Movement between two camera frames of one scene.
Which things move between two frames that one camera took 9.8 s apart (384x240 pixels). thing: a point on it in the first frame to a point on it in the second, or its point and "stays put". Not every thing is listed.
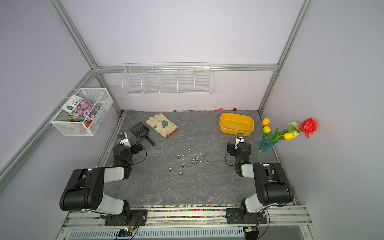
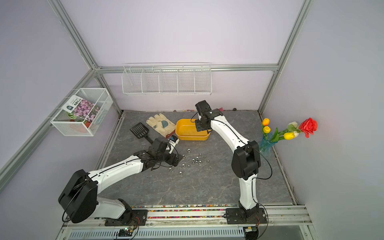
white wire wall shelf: x=167 y=78 stays put
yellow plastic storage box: x=235 y=123 to x=186 y=129
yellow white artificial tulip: x=290 y=135 stays put
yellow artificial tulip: x=266 y=129 stays put
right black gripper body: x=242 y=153 to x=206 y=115
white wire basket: x=79 y=114 stays put
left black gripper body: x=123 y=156 to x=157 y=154
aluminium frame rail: x=175 y=67 stays put
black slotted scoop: x=140 y=131 stays put
